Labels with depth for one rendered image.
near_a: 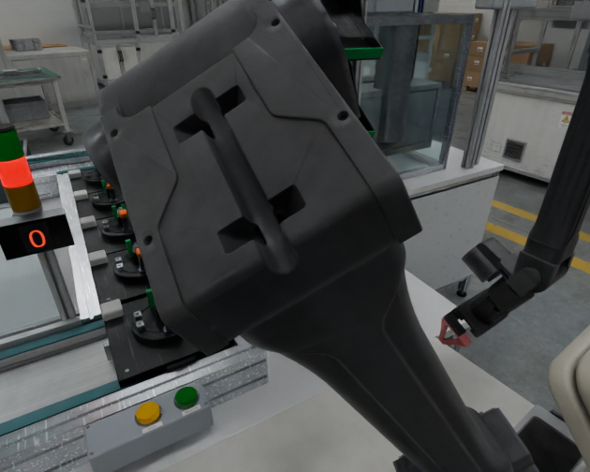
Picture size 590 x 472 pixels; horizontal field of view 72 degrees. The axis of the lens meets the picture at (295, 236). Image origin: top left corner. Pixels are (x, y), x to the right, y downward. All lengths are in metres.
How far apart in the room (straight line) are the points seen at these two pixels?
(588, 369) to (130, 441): 0.68
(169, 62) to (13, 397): 0.93
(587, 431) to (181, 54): 0.45
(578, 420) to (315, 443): 0.53
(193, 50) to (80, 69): 8.03
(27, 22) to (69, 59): 3.24
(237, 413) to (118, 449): 0.24
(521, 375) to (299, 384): 1.60
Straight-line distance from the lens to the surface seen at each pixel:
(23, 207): 0.92
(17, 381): 1.08
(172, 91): 0.17
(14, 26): 11.26
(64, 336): 1.09
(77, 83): 8.20
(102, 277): 1.20
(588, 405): 0.47
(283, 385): 0.98
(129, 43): 9.81
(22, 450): 0.89
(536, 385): 2.40
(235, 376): 0.92
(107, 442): 0.84
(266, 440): 0.90
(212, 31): 0.17
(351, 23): 0.98
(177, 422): 0.83
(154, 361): 0.92
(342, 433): 0.91
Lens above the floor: 1.61
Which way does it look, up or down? 30 degrees down
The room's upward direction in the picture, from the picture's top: straight up
